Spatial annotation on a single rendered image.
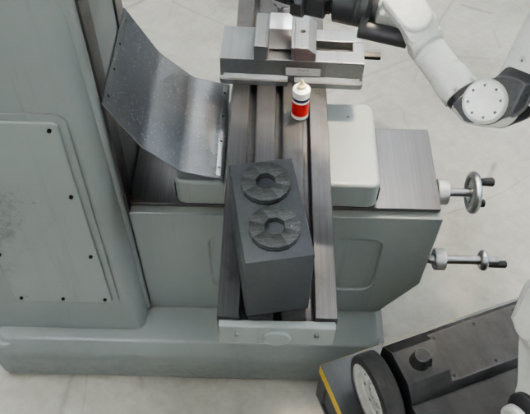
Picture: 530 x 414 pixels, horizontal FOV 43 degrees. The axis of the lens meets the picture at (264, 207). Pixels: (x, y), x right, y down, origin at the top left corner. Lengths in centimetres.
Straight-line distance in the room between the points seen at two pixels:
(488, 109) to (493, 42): 221
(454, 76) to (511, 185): 157
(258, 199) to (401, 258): 77
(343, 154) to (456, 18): 192
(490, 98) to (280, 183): 39
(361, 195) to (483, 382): 51
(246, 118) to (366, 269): 59
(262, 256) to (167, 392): 115
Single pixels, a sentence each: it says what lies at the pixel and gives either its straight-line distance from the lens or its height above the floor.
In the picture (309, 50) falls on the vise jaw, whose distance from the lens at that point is 163.
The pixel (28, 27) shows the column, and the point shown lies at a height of 128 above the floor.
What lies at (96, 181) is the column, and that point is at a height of 85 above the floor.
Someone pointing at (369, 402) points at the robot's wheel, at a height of 43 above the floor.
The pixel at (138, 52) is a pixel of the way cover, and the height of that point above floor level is 100.
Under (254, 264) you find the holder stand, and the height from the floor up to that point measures 109.
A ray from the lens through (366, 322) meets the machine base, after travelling 211.
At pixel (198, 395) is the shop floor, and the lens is 221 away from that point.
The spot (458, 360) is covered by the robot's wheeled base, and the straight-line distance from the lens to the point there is 167.
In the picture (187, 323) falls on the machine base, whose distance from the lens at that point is 210.
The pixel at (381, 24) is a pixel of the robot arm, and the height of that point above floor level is 123.
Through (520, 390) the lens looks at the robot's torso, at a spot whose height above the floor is 71.
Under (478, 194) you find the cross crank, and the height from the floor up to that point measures 65.
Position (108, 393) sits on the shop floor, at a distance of 226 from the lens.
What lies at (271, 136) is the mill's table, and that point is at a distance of 157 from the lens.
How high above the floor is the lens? 205
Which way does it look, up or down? 53 degrees down
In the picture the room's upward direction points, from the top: 1 degrees clockwise
